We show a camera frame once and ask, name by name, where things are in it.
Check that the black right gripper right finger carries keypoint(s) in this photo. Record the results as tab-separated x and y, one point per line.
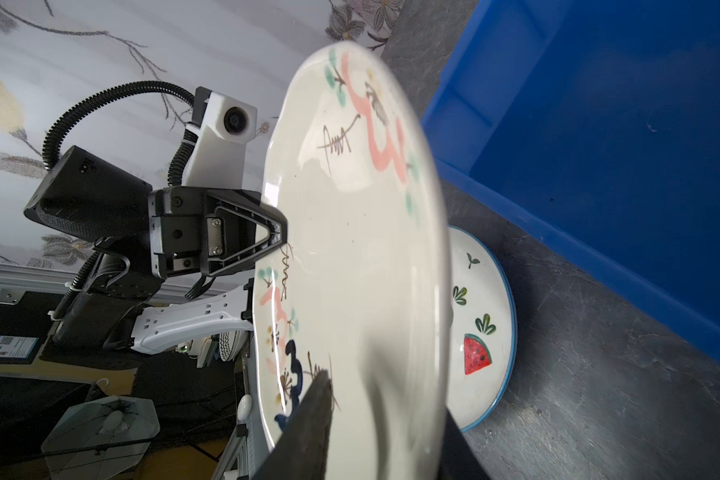
458	461

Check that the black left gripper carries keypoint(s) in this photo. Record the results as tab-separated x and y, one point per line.
213	232

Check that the white watermelon pattern plate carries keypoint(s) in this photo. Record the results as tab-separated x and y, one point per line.
484	331

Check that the white softbox studio light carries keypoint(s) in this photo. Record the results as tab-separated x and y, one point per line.
100	439

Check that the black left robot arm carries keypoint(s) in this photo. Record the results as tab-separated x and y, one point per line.
141	237

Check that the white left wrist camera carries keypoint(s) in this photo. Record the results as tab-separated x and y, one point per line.
224	126

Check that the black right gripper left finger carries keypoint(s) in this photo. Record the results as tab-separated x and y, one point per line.
302	450

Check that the white plate with pink pattern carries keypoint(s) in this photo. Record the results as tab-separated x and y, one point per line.
361	288

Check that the blue plastic bin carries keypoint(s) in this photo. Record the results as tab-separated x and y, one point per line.
595	127

